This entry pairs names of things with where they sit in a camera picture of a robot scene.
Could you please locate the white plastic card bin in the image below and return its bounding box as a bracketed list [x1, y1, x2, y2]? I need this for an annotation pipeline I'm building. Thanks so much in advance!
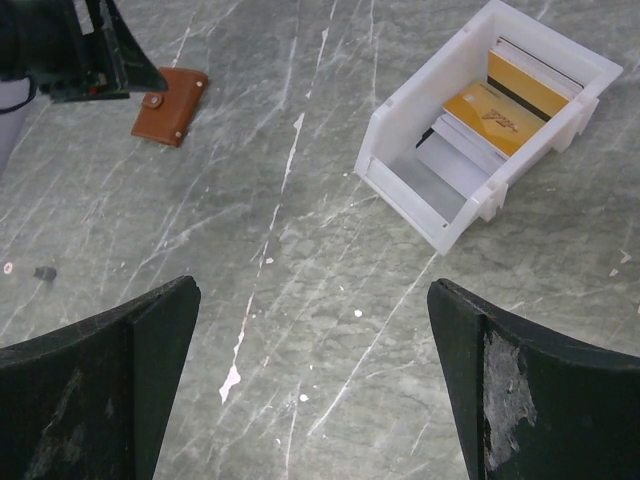
[355, 1, 622, 253]

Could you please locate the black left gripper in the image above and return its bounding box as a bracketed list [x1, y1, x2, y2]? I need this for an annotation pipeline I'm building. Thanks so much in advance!
[1, 0, 168, 103]

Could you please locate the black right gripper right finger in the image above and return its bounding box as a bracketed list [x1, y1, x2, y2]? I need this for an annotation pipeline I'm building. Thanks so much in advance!
[427, 279, 639, 479]

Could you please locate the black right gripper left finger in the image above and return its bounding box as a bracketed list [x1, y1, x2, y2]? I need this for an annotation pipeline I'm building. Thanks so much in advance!
[1, 276, 201, 479]

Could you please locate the gold credit card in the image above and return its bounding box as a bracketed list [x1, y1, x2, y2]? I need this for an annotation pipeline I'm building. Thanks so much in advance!
[443, 81, 545, 157]

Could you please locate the brown leather card holder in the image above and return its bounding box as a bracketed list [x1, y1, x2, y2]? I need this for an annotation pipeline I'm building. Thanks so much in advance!
[131, 67, 209, 147]

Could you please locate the small dark screw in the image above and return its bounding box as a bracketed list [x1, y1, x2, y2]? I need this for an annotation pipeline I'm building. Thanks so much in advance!
[34, 266, 57, 282]

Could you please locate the white cards stack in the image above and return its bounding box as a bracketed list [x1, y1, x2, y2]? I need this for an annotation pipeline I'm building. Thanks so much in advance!
[415, 113, 508, 199]

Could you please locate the gold card with stripe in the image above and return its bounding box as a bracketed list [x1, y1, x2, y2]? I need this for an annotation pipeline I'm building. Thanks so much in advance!
[487, 51, 570, 121]

